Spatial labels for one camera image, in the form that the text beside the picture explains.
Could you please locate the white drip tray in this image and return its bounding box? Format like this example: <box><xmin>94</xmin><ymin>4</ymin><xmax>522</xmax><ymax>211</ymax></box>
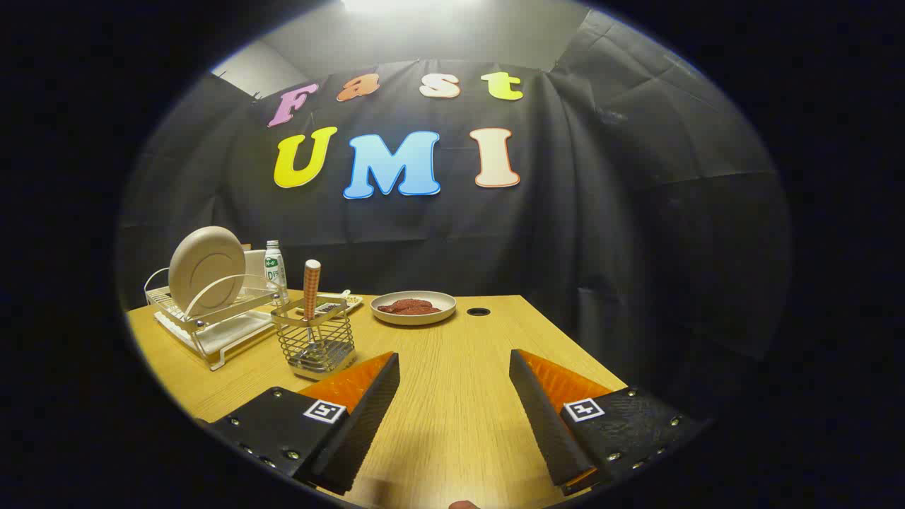
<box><xmin>154</xmin><ymin>310</ymin><xmax>275</xmax><ymax>354</ymax></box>

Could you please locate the black backdrop cloth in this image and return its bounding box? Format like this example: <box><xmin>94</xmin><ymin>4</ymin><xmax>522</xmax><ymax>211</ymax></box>
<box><xmin>117</xmin><ymin>11</ymin><xmax>791</xmax><ymax>425</ymax></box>

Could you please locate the white plastic drink bottle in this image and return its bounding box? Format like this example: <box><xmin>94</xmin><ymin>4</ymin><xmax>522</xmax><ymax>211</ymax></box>
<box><xmin>264</xmin><ymin>240</ymin><xmax>289</xmax><ymax>306</ymax></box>

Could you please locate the white divided tray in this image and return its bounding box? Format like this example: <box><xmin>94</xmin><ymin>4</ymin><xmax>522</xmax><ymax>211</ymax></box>
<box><xmin>296</xmin><ymin>290</ymin><xmax>363</xmax><ymax>317</ymax></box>

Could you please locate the beige round plate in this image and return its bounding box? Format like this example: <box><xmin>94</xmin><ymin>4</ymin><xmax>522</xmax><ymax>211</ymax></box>
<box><xmin>168</xmin><ymin>226</ymin><xmax>247</xmax><ymax>317</ymax></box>

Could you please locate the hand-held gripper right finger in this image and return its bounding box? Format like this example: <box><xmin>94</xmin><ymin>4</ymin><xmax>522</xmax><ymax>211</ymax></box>
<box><xmin>509</xmin><ymin>349</ymin><xmax>708</xmax><ymax>497</ymax></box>

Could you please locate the white wire dish rack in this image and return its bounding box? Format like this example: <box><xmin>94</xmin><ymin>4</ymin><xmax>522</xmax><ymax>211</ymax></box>
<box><xmin>144</xmin><ymin>267</ymin><xmax>291</xmax><ymax>371</ymax></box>

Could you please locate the white toaster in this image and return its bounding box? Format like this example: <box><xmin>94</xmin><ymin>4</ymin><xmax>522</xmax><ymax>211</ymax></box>
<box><xmin>243</xmin><ymin>245</ymin><xmax>268</xmax><ymax>289</ymax></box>

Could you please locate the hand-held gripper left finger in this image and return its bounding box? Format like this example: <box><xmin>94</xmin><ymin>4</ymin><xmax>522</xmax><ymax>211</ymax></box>
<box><xmin>200</xmin><ymin>351</ymin><xmax>401</xmax><ymax>496</ymax></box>

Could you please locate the beige plate with meat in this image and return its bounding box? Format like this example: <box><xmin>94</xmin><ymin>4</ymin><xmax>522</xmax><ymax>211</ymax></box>
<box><xmin>370</xmin><ymin>291</ymin><xmax>457</xmax><ymax>326</ymax></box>

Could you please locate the metal wire basket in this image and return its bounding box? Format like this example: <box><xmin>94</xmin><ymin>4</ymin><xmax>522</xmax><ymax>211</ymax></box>
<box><xmin>271</xmin><ymin>296</ymin><xmax>356</xmax><ymax>381</ymax></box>

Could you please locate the spoon with checkered handle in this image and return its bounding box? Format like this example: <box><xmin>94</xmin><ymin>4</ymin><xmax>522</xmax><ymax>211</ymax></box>
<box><xmin>303</xmin><ymin>259</ymin><xmax>337</xmax><ymax>363</ymax></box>

